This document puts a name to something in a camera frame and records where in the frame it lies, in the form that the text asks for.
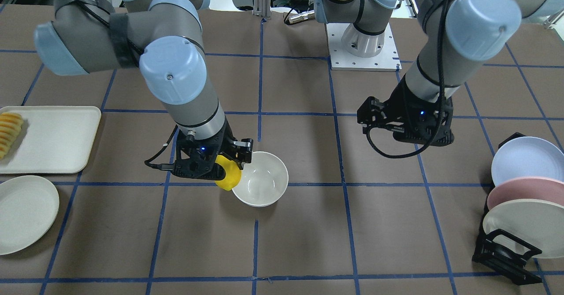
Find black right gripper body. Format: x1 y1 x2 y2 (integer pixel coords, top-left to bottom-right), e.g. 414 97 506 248
174 121 241 181

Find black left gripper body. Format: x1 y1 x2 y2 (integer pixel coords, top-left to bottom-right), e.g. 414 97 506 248
357 81 439 144

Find yellow lemon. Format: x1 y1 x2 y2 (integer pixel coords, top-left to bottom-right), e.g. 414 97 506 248
215 155 242 191

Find white deep bowl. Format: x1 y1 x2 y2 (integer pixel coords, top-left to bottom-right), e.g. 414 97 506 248
232 151 289 207

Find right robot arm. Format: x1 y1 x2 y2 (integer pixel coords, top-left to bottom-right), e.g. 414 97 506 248
34 0 253 181

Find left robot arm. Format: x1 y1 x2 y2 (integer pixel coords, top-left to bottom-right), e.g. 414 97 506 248
314 0 563 149

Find light blue plate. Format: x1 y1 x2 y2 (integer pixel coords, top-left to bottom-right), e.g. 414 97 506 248
491 136 564 185

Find white rectangular tray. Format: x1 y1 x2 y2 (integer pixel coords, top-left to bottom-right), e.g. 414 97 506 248
0 106 101 174

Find pink plate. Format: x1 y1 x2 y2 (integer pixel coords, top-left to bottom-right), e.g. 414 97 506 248
486 177 564 210

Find silver cylindrical connector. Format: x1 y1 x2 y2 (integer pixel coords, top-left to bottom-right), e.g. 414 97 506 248
284 10 315 26

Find black dish rack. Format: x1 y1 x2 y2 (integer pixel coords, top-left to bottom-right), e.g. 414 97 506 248
471 132 543 286

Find cream plate in rack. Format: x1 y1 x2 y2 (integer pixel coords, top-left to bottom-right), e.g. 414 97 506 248
482 199 564 258

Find white shallow plate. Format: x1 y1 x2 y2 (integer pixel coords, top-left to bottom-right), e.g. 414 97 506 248
0 175 59 255

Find sliced orange bread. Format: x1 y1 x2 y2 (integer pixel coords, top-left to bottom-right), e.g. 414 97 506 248
0 112 24 160

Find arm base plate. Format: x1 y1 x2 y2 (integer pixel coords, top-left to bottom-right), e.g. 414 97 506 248
326 23 401 72

